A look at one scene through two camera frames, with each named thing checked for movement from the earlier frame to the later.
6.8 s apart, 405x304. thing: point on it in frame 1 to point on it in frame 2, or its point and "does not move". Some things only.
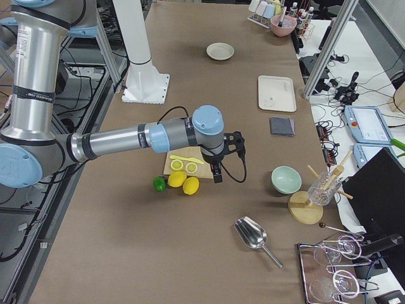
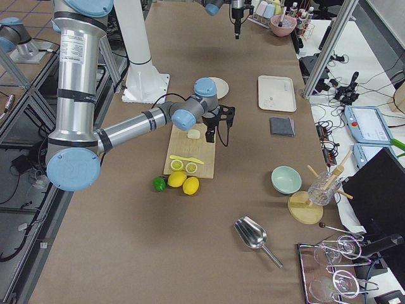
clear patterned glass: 322,191 does not move
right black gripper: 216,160 to 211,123
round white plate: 220,50 to 222,88
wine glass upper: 345,246 does not move
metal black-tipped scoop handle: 281,21 does not move
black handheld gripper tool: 348,95 does not move
